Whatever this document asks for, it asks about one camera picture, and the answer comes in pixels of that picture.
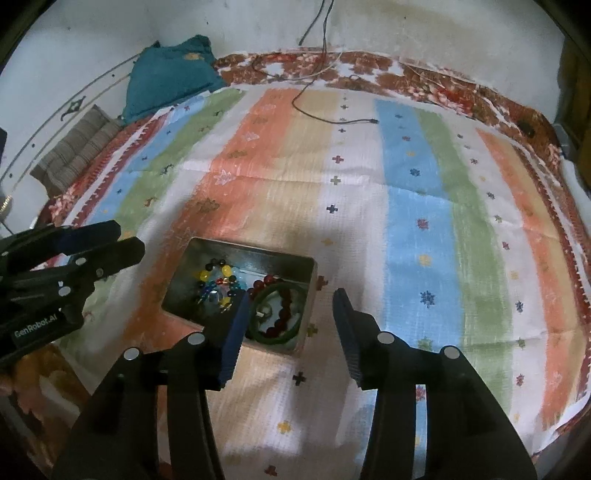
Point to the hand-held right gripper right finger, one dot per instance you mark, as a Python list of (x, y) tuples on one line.
[(346, 337)]

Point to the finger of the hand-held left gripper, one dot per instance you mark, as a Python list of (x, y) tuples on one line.
[(83, 235), (115, 256)]

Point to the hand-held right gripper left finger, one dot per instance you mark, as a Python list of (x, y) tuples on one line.
[(233, 341)]

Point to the green bangle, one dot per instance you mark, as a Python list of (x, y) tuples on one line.
[(277, 287)]

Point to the metal tin box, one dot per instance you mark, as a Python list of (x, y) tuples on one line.
[(258, 258)]

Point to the striped grey cushion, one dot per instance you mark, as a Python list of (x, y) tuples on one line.
[(74, 150)]

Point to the striped pastel blanket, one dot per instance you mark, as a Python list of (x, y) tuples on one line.
[(351, 184)]

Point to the teal cloth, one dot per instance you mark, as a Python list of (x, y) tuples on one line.
[(171, 76)]

